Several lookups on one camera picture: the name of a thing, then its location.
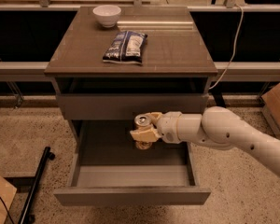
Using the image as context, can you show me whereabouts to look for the brown cardboard sheet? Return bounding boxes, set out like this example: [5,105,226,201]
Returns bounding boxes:
[0,176,17,224]

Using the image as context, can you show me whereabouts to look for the orange soda can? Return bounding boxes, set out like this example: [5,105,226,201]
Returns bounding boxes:
[134,114,153,150]

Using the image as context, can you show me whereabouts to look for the black metal bar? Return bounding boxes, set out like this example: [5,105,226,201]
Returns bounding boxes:
[18,147,55,224]

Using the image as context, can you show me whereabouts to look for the cardboard box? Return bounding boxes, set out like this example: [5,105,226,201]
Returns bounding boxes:
[261,83,280,139]

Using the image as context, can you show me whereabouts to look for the grey drawer cabinet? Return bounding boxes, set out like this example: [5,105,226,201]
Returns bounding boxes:
[45,7,217,137]

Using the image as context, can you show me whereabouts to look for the open grey middle drawer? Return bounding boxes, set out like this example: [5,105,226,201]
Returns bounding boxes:
[54,120,211,206]

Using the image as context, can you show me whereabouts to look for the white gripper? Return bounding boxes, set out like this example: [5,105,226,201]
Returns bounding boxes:
[130,112,182,144]

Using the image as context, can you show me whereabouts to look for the white ceramic bowl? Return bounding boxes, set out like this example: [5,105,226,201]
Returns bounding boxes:
[92,5,121,28]

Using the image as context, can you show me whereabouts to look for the black thin cable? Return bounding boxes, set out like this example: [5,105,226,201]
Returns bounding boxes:
[0,182,17,224]

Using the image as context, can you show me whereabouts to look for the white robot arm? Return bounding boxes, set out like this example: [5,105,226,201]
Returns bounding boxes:
[131,106,280,177]

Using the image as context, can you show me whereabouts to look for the white power cable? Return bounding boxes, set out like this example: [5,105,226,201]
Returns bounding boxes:
[208,4,245,91]

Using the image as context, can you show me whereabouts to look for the blue chip bag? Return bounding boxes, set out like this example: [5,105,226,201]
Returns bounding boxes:
[103,31,147,64]

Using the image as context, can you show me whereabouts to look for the closed grey top drawer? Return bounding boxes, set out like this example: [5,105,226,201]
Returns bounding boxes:
[56,94,208,120]

